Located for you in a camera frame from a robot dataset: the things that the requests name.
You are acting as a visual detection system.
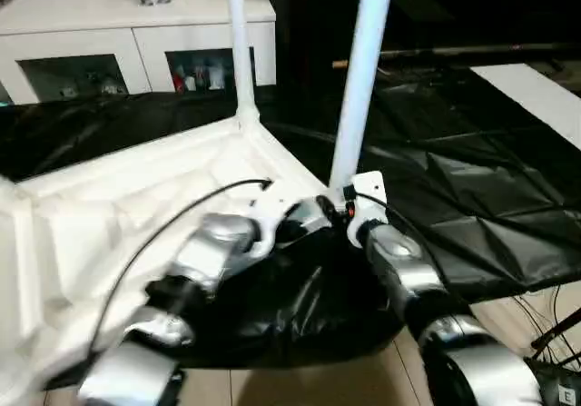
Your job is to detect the white plastic table top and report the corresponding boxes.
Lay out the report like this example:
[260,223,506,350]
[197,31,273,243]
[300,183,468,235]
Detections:
[0,105,340,398]

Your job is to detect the black work surface mat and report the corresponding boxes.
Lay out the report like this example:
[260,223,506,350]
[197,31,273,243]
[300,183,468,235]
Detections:
[0,63,581,382]

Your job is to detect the black metal bar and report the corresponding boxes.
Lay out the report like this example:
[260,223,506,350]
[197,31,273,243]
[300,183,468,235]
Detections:
[379,44,581,61]

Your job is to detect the white flat board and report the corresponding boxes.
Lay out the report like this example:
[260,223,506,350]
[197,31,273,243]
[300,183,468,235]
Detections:
[470,63,581,149]

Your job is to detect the black tripod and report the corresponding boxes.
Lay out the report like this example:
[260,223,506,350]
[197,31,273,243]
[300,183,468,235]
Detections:
[530,305,581,351]

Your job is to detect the white glass-door cabinet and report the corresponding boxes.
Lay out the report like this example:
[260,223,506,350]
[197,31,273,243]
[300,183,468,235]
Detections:
[0,0,277,105]

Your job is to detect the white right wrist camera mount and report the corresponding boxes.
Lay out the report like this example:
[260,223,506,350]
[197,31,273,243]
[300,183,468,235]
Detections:
[347,172,388,248]

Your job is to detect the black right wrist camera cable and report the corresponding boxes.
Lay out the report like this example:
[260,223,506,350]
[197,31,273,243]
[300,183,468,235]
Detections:
[353,187,455,289]

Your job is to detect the black floor cables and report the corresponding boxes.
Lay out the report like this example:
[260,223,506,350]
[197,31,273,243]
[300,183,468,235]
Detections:
[512,282,581,371]

